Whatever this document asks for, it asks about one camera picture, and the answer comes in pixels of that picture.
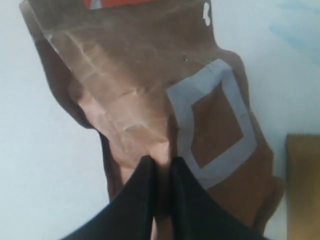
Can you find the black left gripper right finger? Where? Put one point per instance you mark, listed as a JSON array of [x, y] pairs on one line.
[[200, 207]]

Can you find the brown paper bag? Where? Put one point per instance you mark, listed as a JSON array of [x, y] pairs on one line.
[[303, 186]]

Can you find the brown coffee pouch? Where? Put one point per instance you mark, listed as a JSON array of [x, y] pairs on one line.
[[149, 77]]

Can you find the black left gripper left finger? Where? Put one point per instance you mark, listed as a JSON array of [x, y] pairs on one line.
[[129, 216]]

